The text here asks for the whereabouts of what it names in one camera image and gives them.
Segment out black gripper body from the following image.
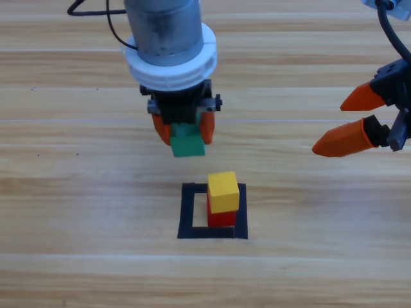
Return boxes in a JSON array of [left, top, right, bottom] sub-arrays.
[[139, 79, 223, 126], [369, 57, 411, 151]]

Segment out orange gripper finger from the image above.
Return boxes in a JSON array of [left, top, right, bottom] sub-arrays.
[[198, 110, 216, 145], [311, 114, 391, 158], [339, 81, 388, 112], [151, 112, 173, 147]]

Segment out green wooden block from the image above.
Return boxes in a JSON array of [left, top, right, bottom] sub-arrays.
[[170, 123, 206, 158]]

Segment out yellow wooden block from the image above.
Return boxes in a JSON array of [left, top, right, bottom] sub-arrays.
[[207, 171, 241, 214]]

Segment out red wooden block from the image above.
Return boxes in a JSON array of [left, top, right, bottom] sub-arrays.
[[206, 192, 238, 228]]

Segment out black tape square outline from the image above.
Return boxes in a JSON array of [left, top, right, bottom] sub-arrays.
[[177, 182, 249, 241]]

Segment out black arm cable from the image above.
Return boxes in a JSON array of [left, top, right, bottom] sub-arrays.
[[376, 0, 411, 65], [66, 0, 139, 51]]

